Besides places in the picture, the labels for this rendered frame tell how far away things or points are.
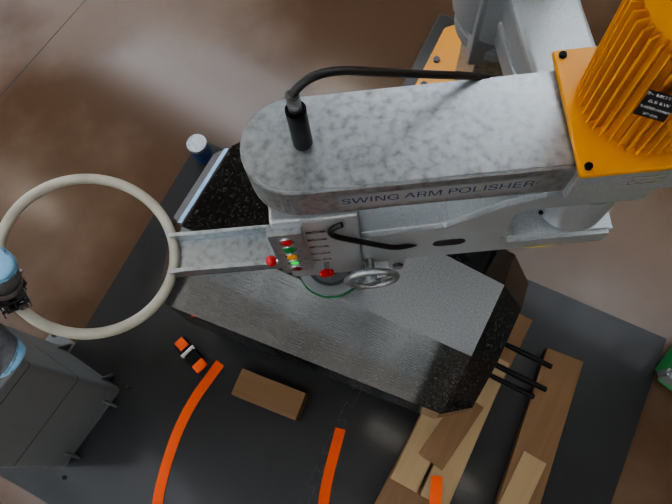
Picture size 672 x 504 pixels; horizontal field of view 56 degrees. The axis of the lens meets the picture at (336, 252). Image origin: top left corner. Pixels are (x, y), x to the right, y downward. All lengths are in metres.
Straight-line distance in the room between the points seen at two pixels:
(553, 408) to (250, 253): 1.55
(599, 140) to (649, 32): 0.28
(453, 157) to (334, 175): 0.24
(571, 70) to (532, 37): 0.36
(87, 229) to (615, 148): 2.61
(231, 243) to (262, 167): 0.65
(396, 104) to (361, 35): 2.27
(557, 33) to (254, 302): 1.27
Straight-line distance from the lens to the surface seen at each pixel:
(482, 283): 2.10
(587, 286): 3.11
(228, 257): 1.88
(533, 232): 1.73
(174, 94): 3.55
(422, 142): 1.28
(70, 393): 2.72
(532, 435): 2.84
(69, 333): 1.83
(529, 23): 1.75
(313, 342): 2.19
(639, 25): 1.13
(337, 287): 2.01
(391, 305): 2.06
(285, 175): 1.26
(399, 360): 2.12
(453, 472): 2.67
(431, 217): 1.54
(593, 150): 1.31
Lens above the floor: 2.85
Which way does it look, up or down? 71 degrees down
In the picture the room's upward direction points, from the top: 11 degrees counter-clockwise
